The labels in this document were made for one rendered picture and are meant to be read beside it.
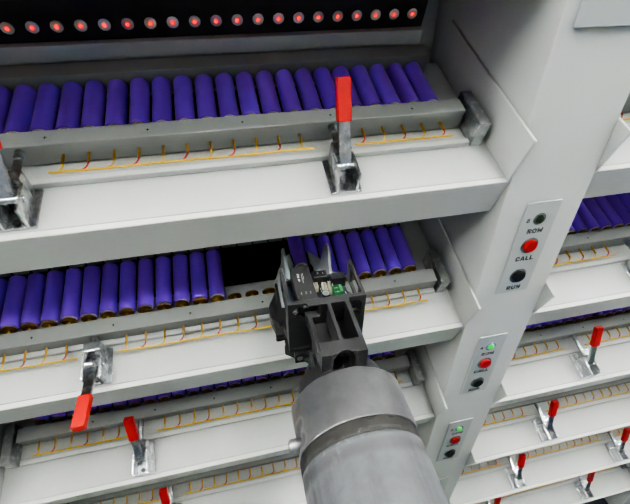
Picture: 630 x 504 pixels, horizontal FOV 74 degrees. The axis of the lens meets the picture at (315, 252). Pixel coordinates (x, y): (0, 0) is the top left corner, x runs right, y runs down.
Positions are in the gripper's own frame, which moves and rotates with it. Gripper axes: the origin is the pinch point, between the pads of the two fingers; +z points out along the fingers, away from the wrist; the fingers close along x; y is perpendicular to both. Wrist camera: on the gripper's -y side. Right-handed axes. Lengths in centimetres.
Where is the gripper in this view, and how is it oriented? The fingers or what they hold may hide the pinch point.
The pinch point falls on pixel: (300, 266)
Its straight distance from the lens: 51.4
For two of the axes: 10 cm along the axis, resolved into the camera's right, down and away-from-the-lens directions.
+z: -2.1, -5.9, 7.8
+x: -9.8, 1.2, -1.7
